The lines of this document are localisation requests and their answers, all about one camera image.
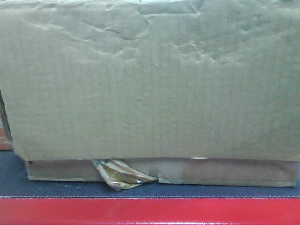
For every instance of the brown cardboard box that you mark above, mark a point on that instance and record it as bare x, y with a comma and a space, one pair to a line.
188, 91

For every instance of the peeling clear packing tape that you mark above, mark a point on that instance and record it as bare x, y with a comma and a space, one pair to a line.
119, 176

